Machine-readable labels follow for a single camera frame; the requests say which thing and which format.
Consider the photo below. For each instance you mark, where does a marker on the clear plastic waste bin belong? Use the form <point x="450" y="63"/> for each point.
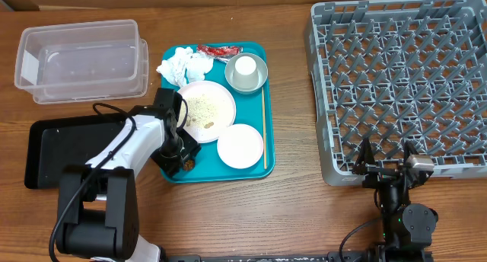
<point x="91" y="61"/>

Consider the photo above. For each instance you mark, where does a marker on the white napkin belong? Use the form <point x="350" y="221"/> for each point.
<point x="174" y="68"/>
<point x="197" y="66"/>

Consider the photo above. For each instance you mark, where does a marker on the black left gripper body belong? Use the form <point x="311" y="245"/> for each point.
<point x="176" y="151"/>

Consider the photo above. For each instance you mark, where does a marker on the grey bowl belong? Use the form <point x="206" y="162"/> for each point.
<point x="261" y="67"/>

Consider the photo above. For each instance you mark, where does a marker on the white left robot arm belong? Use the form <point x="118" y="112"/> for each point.
<point x="97" y="214"/>

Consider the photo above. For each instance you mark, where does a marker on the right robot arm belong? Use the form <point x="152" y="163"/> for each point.
<point x="407" y="226"/>

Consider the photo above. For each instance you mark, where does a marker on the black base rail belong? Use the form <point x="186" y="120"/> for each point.
<point x="330" y="257"/>

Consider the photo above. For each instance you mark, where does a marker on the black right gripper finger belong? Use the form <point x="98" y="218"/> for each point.
<point x="409" y="152"/>
<point x="365" y="158"/>

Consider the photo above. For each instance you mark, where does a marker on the large white plate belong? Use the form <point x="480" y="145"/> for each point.
<point x="210" y="108"/>

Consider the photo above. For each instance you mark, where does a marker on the white paper cup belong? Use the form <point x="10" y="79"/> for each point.
<point x="245" y="75"/>

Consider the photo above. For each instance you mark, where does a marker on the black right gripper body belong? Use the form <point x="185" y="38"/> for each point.
<point x="378" y="177"/>

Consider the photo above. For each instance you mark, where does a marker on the wooden chopstick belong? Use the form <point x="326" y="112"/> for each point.
<point x="264" y="129"/>

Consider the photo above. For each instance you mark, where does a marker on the black food waste tray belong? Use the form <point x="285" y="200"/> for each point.
<point x="54" y="144"/>

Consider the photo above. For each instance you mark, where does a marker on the teal serving tray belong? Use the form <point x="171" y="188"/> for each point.
<point x="209" y="167"/>

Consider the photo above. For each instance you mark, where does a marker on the red foil wrapper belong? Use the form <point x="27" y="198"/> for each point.
<point x="220" y="53"/>

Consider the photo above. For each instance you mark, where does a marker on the grey dishwasher rack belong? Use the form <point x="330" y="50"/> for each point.
<point x="396" y="71"/>

